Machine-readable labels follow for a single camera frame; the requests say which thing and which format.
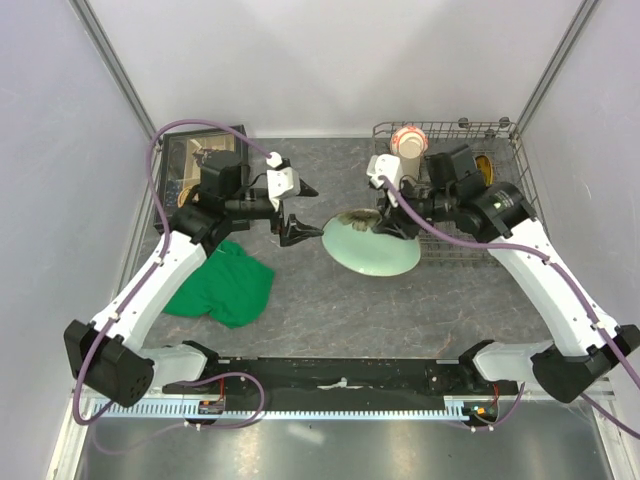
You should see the grey wire dish rack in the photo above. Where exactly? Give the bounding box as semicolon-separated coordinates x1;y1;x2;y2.
372;117;542;267

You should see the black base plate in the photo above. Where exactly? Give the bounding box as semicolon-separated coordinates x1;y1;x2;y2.
162;355;520;412

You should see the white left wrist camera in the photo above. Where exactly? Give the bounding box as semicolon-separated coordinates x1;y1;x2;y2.
266;152;301;203

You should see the white slotted cable duct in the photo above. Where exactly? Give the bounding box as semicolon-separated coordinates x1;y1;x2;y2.
102;398;486;421

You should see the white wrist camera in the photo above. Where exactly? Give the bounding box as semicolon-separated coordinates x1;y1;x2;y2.
266;152;301;203
366;154;403;190

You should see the yellow ceramic plate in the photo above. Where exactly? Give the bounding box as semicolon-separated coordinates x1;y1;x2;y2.
475;155;494;186

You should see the mint green flower plate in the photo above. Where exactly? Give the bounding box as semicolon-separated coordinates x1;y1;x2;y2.
321;209;421;277

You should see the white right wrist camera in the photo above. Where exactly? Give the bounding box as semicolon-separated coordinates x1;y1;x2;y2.
366;154;403;190

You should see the beige tall cup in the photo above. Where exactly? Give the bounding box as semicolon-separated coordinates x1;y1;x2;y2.
398;134;426;179

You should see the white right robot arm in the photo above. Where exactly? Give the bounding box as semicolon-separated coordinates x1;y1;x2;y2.
367;144;639;403

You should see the white red patterned bowl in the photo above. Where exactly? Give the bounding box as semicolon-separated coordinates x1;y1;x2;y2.
390;125;429;158

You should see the black framed wooden box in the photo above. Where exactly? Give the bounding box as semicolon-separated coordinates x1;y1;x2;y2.
158;128;250;235

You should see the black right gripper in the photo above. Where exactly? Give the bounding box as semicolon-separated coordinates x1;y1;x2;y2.
373;175;458;240

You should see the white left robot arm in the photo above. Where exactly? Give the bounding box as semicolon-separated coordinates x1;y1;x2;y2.
63;165;323;407

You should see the green cloth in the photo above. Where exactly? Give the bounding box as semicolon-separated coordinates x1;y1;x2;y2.
163;240;275;329

